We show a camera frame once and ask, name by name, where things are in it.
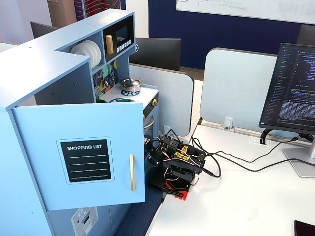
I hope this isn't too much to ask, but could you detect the silver monitor stand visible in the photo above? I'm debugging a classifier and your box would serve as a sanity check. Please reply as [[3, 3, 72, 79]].
[[282, 134, 315, 178]]

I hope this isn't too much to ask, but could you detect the blue toy kitchen cabinet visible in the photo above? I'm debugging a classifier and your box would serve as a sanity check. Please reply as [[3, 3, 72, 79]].
[[0, 9, 160, 236]]

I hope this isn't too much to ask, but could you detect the gold microwave handle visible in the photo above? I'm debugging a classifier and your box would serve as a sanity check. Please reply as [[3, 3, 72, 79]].
[[105, 35, 114, 55]]

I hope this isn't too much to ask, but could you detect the blue shopping list cabinet door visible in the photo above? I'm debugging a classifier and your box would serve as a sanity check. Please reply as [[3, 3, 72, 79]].
[[11, 102, 146, 211]]

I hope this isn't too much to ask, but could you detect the banner with red lines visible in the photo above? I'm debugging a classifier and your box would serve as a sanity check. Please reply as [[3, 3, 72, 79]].
[[73, 0, 122, 23]]

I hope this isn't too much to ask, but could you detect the green recipient bowl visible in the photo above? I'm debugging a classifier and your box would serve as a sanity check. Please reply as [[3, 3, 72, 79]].
[[96, 97, 136, 104]]

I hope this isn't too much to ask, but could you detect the red robot base clamp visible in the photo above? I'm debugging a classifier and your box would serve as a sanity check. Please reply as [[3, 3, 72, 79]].
[[147, 178, 191, 201]]

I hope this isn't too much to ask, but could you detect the toy microwave with yellow handle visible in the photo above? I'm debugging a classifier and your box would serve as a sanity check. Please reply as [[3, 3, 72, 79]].
[[102, 15, 135, 62]]

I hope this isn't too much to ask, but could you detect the white toy plate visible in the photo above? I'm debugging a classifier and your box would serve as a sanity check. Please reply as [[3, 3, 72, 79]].
[[81, 41, 98, 66], [70, 43, 93, 62]]

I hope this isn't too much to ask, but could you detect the stack of white plates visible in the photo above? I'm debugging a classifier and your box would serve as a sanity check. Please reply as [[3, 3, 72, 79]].
[[86, 39, 102, 67]]

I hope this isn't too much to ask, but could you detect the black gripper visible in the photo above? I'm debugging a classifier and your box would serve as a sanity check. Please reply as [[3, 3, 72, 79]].
[[147, 146, 164, 170]]

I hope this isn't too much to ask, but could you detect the dark flat device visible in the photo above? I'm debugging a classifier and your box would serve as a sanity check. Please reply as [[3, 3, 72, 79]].
[[293, 220, 315, 236]]

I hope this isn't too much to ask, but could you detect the gold cabinet door handle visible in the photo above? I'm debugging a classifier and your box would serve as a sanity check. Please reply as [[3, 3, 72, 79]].
[[129, 154, 136, 191]]

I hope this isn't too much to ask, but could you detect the monitor showing code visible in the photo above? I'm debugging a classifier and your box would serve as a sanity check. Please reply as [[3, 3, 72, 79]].
[[258, 43, 315, 136]]

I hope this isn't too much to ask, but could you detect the whiteboard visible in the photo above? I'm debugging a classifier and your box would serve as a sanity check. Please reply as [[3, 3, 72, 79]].
[[175, 0, 315, 25]]

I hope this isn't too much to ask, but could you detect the gold oven handle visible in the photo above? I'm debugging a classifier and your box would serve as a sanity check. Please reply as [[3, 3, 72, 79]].
[[143, 115, 156, 130]]

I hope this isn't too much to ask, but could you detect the black background monitor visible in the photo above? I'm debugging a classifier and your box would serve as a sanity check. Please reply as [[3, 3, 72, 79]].
[[30, 21, 60, 39], [128, 37, 182, 72], [296, 24, 315, 46]]

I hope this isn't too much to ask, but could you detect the grey desk divider panel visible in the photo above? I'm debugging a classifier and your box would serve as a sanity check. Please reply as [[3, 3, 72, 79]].
[[199, 47, 279, 131], [128, 62, 195, 137]]

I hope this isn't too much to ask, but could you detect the long black cable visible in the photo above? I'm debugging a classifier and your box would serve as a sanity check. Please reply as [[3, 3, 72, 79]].
[[190, 136, 300, 178], [189, 137, 298, 178]]

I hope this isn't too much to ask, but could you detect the silver toy pot with lid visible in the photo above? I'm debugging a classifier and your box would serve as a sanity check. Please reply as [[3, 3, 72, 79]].
[[120, 77, 144, 93]]

